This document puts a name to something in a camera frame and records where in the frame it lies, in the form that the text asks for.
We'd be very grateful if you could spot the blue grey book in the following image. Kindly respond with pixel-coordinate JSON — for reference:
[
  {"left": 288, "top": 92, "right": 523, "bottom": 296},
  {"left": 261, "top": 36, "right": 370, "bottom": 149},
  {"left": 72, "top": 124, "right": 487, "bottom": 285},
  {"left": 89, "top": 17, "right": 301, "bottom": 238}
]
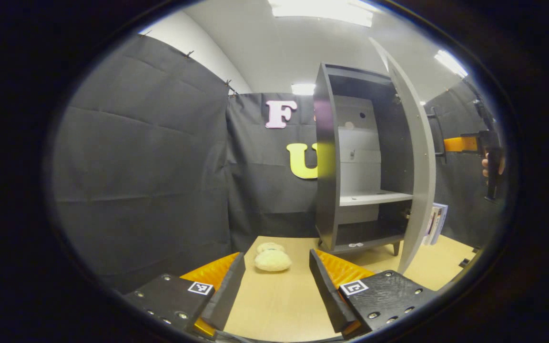
[{"left": 434, "top": 203, "right": 448, "bottom": 246}]

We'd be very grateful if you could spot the grey cabinet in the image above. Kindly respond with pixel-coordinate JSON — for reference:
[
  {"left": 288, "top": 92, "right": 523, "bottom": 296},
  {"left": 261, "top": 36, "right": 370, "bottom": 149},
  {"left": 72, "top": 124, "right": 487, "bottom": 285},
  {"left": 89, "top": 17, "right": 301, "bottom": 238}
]
[{"left": 313, "top": 62, "right": 416, "bottom": 256}]

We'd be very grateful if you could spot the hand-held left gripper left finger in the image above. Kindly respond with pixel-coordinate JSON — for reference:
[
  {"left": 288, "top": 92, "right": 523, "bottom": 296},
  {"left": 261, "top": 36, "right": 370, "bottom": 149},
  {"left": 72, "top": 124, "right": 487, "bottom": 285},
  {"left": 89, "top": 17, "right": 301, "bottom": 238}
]
[{"left": 122, "top": 252, "right": 246, "bottom": 341}]

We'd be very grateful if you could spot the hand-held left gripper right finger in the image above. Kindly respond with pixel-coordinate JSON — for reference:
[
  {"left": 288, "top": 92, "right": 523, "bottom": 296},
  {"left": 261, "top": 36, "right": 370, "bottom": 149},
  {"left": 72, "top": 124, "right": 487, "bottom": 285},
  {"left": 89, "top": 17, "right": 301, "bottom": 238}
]
[{"left": 309, "top": 249, "right": 441, "bottom": 341}]

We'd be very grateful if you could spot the white cabinet door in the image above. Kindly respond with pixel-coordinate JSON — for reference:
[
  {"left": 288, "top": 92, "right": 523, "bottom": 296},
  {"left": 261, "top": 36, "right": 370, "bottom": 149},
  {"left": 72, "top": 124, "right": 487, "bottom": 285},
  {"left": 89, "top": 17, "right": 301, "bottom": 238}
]
[{"left": 369, "top": 37, "right": 437, "bottom": 274}]

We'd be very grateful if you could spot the cream plush toy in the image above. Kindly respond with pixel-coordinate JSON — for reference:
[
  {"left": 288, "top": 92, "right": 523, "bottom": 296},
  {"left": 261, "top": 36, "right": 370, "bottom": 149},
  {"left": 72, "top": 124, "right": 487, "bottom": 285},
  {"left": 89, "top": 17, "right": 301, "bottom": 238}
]
[{"left": 254, "top": 242, "right": 292, "bottom": 272}]

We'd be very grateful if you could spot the black door handle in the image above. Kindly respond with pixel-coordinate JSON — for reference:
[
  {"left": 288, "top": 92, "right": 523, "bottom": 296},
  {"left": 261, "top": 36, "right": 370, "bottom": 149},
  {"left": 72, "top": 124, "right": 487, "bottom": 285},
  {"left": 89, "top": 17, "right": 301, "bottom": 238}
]
[{"left": 427, "top": 107, "right": 447, "bottom": 164}]

